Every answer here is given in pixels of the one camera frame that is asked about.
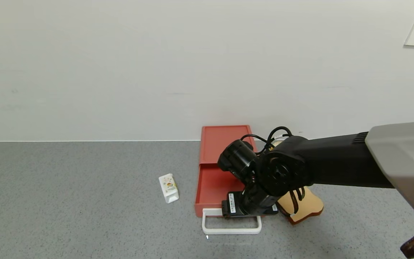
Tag red drawer with white handle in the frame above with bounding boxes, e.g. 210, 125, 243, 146
194, 163, 265, 235

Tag small white milk carton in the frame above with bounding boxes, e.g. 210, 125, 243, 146
159, 174, 180, 204

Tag toast bread slice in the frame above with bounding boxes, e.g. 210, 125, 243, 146
277, 186, 324, 226

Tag black camera cable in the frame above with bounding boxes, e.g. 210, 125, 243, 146
241, 134, 270, 149

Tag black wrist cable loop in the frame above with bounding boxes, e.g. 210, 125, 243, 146
266, 126, 294, 150

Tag dark cable under wrist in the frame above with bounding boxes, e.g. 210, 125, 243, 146
287, 186, 306, 216

